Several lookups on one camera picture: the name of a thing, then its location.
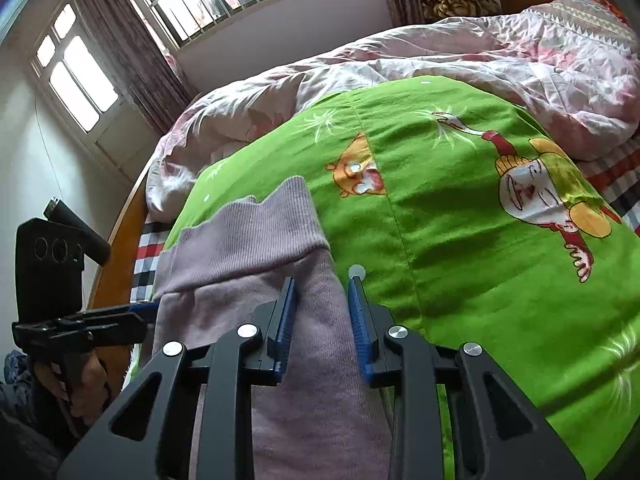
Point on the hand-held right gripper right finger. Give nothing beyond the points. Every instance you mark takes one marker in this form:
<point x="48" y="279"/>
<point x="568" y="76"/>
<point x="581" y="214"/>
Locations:
<point x="357" y="330"/>

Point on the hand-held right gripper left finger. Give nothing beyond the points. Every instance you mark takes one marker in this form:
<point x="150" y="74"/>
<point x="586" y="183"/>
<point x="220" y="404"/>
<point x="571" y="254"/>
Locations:
<point x="285" y="330"/>

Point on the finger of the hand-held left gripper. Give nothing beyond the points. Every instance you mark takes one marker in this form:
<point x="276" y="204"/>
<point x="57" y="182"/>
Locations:
<point x="100" y="334"/>

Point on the lilac knitted sweater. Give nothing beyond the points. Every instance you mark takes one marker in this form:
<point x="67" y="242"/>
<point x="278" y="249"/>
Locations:
<point x="305" y="410"/>

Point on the person's left forearm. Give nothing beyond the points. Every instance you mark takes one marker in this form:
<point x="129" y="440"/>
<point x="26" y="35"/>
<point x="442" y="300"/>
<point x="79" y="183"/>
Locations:
<point x="35" y="440"/>

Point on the person's left hand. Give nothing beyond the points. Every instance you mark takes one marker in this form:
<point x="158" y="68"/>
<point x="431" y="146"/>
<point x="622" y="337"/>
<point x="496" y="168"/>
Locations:
<point x="90" y="382"/>

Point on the checked bedsheet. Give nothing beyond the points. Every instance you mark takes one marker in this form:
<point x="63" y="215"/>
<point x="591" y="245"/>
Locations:
<point x="150" y="260"/>

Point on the green cartoon printed blanket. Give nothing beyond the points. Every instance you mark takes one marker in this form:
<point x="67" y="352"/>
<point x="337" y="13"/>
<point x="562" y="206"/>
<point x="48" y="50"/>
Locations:
<point x="450" y="260"/>

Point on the small window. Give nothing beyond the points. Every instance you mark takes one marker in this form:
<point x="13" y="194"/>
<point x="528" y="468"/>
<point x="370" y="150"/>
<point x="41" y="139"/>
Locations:
<point x="75" y="80"/>

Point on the pink floral quilt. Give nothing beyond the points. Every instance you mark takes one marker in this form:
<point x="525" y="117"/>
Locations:
<point x="450" y="55"/>

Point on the large barred window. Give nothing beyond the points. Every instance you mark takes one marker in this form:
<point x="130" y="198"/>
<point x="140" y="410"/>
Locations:
<point x="225" y="5"/>

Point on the tiger striped blanket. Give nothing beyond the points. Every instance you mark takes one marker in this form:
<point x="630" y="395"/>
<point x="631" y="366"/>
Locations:
<point x="455" y="5"/>

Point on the wooden bed frame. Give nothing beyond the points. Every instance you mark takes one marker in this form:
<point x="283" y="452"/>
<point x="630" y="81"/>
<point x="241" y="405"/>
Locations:
<point x="115" y="270"/>

